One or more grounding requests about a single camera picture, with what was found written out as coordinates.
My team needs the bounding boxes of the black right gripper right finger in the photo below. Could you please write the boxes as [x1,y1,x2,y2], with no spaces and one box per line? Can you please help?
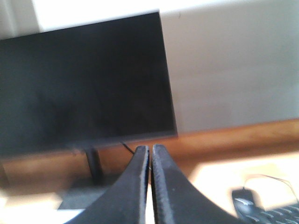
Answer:
[151,144,242,224]

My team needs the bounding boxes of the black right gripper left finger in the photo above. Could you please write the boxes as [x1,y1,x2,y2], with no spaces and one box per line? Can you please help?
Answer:
[67,146,150,224]

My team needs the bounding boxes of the white paper sheet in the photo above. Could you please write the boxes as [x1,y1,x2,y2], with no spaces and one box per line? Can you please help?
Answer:
[0,193,155,224]

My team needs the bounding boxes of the black computer mouse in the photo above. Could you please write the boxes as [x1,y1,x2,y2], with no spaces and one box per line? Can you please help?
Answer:
[231,188,264,218]

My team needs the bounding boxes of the black keyboard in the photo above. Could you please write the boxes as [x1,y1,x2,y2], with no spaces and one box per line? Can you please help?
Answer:
[238,204,299,224]

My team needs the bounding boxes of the black computer monitor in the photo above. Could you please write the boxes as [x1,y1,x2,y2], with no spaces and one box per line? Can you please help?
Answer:
[0,11,177,210]

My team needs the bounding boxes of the black monitor cable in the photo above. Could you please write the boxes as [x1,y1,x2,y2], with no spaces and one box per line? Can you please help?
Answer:
[120,141,135,155]

